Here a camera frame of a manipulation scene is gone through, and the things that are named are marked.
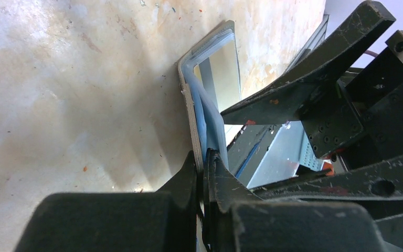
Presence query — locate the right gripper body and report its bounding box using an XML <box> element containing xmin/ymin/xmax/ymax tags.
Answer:
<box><xmin>302</xmin><ymin>30</ymin><xmax>403</xmax><ymax>164</ymax></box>

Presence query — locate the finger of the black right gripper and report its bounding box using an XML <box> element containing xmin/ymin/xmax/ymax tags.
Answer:
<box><xmin>221</xmin><ymin>1</ymin><xmax>396</xmax><ymax>125</ymax></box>
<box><xmin>251</xmin><ymin>155</ymin><xmax>403</xmax><ymax>201</ymax></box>

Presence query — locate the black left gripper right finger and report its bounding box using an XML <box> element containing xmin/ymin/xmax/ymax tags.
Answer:
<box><xmin>203</xmin><ymin>149</ymin><xmax>387</xmax><ymax>251</ymax></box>

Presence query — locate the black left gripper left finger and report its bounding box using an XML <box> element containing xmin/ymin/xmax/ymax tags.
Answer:
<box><xmin>16</xmin><ymin>152</ymin><xmax>197</xmax><ymax>251</ymax></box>

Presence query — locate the orange card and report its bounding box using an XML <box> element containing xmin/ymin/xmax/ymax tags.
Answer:
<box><xmin>193</xmin><ymin>41</ymin><xmax>241</xmax><ymax>112</ymax></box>

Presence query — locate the grey leather card holder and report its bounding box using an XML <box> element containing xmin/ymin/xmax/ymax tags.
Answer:
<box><xmin>177</xmin><ymin>20</ymin><xmax>241</xmax><ymax>173</ymax></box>

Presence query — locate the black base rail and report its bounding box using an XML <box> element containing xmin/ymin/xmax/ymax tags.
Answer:
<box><xmin>227</xmin><ymin>124</ymin><xmax>281</xmax><ymax>186</ymax></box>

